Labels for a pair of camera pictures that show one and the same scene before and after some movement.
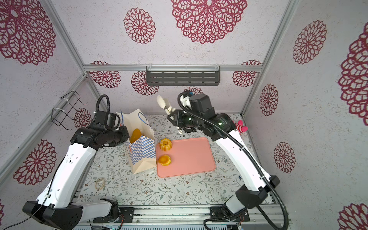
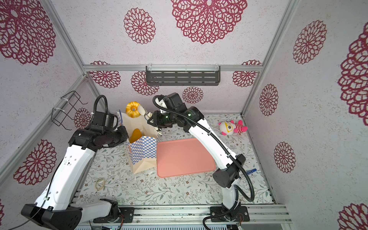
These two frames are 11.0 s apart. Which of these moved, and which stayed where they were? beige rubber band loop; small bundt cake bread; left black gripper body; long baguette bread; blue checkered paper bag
Moved: small bundt cake bread
Stayed: beige rubber band loop; long baguette bread; left black gripper body; blue checkered paper bag
